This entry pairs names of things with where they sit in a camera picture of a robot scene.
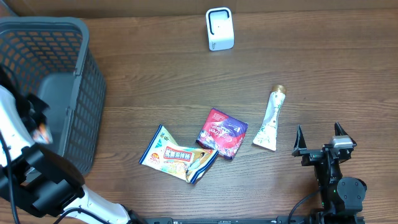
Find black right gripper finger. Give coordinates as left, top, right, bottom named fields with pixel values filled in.
left=334, top=122, right=357, bottom=146
left=292, top=125, right=307, bottom=156

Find white tube with gold cap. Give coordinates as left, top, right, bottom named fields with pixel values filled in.
left=252, top=85, right=287, bottom=151

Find red purple pad packet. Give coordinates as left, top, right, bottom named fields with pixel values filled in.
left=197, top=108, right=248, bottom=159

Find yellow snack packet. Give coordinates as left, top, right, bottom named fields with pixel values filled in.
left=139, top=125, right=218, bottom=184

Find small orange white tissue pack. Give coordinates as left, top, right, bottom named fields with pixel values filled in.
left=30, top=123, right=53, bottom=144

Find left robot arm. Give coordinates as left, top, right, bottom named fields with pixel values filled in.
left=1, top=71, right=140, bottom=223

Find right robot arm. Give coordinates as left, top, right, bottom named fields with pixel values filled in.
left=287, top=122, right=367, bottom=224

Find white barcode scanner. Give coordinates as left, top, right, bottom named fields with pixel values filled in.
left=205, top=7, right=234, bottom=51

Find dark grey plastic basket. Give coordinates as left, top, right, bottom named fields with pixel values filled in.
left=1, top=17, right=106, bottom=175

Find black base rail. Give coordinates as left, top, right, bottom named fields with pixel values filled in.
left=144, top=216, right=366, bottom=224

